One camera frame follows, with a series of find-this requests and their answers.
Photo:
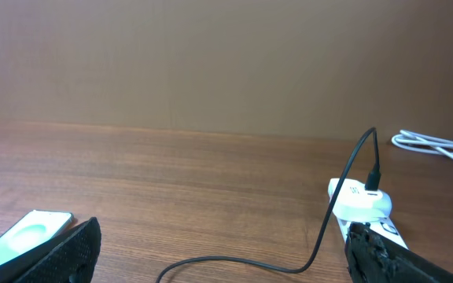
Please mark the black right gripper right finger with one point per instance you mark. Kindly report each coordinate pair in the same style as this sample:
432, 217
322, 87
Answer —
373, 258

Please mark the white charger adapter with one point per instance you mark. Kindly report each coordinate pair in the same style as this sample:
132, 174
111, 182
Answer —
355, 204

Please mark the white power strip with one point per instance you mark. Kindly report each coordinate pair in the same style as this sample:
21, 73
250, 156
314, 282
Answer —
384, 227

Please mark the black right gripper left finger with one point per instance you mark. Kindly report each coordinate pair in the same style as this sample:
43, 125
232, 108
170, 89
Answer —
68, 257

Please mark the blue screen smartphone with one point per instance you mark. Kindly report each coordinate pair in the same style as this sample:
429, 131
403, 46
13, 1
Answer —
35, 228

